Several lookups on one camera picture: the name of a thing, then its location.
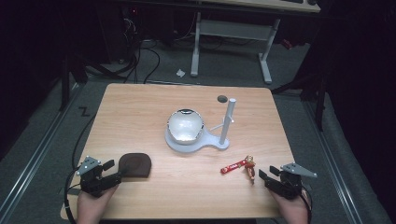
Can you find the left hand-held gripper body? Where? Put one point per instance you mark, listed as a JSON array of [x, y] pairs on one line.
[[91, 180]]

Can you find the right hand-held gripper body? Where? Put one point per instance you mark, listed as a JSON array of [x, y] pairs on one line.
[[291, 185]]

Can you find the dark brown oval pad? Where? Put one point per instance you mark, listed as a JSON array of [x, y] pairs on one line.
[[135, 165]]

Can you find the person's right hand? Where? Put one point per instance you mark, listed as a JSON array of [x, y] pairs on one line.
[[292, 210]]

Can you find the person's left hand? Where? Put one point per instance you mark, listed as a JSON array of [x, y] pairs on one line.
[[93, 207]]

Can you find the small toy figure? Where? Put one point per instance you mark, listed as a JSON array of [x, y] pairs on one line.
[[250, 168]]

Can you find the red snack bar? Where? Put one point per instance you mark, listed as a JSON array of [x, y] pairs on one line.
[[233, 166]]

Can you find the grey stand with pole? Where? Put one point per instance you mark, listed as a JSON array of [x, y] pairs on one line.
[[204, 144]]

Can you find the black metal stand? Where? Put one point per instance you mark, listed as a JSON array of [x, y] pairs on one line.
[[317, 93], [65, 84]]

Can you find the white paper scrap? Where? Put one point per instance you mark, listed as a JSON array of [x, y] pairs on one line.
[[180, 73]]

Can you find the small red object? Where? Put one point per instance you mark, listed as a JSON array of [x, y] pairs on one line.
[[287, 44]]

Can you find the white desk with metal legs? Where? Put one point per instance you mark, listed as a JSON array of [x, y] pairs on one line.
[[232, 29]]

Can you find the metal floor rail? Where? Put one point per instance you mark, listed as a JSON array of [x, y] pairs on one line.
[[31, 165], [334, 168]]

